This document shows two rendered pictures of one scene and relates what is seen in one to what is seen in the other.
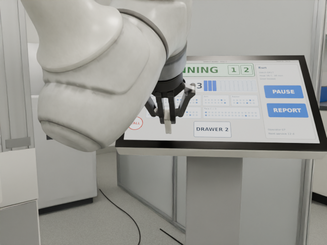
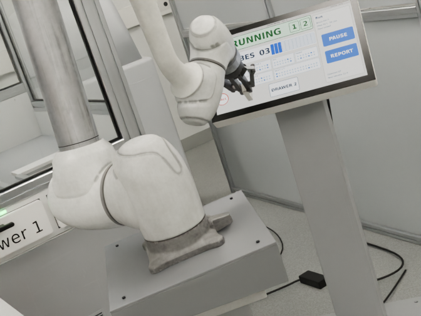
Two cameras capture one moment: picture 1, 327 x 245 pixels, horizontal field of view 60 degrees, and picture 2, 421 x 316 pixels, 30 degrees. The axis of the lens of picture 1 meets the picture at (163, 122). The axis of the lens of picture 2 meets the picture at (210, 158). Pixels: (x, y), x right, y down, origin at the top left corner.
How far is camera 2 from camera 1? 1.74 m
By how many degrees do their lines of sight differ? 12
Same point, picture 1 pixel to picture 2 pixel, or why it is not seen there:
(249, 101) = (311, 54)
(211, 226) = (315, 168)
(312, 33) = not seen: outside the picture
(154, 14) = (213, 56)
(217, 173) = (305, 121)
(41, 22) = (175, 83)
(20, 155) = not seen: hidden behind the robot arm
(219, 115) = (287, 73)
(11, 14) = (104, 45)
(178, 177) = not seen: hidden behind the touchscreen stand
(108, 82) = (204, 96)
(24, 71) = (124, 84)
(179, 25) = (226, 52)
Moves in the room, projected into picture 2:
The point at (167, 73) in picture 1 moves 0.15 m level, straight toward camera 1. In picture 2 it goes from (230, 69) to (225, 81)
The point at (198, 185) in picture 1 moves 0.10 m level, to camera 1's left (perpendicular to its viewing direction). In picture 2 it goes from (292, 136) to (262, 144)
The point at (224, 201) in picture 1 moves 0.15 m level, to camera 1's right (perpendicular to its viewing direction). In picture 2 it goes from (318, 143) to (364, 130)
